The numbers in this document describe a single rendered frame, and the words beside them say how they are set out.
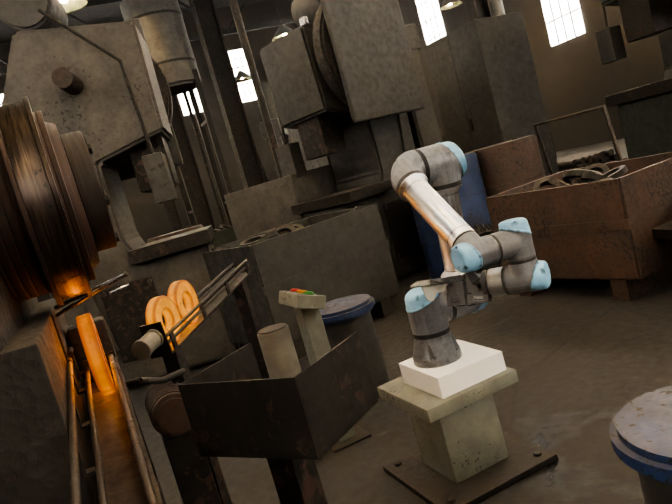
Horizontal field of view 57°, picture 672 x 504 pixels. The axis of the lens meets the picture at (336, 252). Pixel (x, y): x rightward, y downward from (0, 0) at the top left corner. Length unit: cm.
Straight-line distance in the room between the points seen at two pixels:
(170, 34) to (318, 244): 712
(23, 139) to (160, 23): 921
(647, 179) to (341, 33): 251
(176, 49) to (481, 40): 568
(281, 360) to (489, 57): 437
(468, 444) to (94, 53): 332
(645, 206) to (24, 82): 362
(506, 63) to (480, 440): 469
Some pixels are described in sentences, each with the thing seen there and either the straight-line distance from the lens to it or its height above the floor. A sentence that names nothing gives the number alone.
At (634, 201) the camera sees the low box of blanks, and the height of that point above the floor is 49.
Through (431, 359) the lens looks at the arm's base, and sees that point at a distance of 193.
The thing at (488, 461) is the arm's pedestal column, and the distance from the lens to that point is 205.
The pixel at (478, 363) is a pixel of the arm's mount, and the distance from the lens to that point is 190.
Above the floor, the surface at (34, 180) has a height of 115.
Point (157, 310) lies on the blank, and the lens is 198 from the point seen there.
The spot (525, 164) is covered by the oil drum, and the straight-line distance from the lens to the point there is 498.
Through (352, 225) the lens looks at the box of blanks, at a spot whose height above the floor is 65.
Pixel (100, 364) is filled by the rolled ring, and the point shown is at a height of 73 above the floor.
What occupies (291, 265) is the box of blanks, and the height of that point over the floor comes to 55.
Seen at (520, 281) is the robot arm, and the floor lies 61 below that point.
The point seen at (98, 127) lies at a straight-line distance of 428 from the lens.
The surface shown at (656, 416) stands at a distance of 129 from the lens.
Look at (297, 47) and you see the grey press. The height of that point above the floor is 202.
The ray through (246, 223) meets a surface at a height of 78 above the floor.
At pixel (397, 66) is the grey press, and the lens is 524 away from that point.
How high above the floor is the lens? 100
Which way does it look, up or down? 7 degrees down
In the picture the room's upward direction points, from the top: 16 degrees counter-clockwise
